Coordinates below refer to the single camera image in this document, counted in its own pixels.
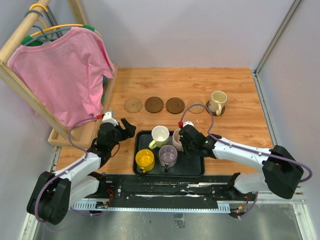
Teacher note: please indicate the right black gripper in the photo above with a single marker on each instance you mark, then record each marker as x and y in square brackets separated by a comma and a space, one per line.
[186, 152]

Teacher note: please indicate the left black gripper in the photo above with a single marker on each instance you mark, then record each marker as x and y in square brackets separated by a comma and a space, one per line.
[129, 131]

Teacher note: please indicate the woven rattan coaster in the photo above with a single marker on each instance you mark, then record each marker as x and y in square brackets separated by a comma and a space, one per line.
[195, 105]
[133, 105]

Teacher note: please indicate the cream mug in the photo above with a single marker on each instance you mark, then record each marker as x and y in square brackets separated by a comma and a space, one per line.
[217, 102]

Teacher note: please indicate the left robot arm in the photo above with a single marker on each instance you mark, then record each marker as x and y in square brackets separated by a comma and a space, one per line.
[56, 192]

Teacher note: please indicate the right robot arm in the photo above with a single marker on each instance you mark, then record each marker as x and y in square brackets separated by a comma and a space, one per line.
[277, 170]

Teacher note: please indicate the pink mug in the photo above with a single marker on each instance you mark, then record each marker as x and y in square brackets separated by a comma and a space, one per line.
[176, 140]

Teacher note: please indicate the purple mug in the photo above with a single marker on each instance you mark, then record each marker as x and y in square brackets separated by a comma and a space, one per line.
[168, 156]

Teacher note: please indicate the yellow mug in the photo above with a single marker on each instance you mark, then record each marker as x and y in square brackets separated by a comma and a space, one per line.
[145, 161]

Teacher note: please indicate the wooden clothes rack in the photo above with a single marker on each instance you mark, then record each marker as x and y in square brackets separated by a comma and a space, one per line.
[81, 136]

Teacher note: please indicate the pink t-shirt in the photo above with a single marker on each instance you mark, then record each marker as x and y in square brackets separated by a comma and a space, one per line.
[67, 74]

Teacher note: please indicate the yellow green clothes hanger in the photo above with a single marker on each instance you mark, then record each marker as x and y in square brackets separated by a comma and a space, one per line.
[78, 15]

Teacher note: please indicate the grey clothes hanger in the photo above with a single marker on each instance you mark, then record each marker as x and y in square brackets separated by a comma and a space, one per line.
[45, 36]

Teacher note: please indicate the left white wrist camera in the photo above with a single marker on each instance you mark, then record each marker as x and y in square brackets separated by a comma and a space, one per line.
[108, 117]

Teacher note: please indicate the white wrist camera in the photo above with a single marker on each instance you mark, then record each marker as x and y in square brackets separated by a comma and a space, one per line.
[182, 124]
[108, 117]

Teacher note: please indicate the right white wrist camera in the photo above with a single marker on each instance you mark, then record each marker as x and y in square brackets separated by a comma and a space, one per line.
[182, 124]

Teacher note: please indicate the white mug green handle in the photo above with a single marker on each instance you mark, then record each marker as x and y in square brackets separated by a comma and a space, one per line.
[160, 137]

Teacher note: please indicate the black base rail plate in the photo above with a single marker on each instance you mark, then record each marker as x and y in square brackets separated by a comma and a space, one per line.
[168, 193]

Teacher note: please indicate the aluminium frame post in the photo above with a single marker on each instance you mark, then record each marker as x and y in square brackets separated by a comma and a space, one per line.
[296, 4]

